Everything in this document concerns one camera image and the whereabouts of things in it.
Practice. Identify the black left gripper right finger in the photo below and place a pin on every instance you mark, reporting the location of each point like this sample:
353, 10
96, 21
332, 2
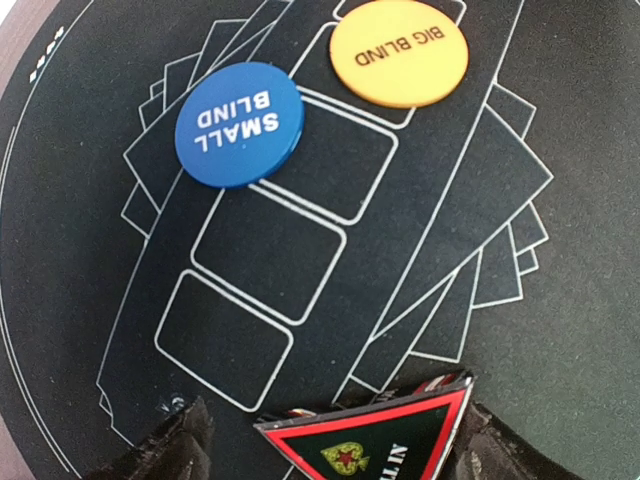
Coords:
487, 448

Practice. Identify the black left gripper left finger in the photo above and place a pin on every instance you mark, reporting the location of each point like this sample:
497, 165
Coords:
179, 448

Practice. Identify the red triangular all-in marker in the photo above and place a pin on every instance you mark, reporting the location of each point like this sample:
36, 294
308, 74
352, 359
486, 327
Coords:
402, 433

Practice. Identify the blue small blind button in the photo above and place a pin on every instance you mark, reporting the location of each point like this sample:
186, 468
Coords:
240, 125

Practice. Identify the yellow big blind button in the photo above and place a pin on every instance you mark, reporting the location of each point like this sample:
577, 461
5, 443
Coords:
399, 54

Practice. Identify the round black poker mat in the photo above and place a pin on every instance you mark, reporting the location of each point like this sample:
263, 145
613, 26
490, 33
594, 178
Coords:
497, 230

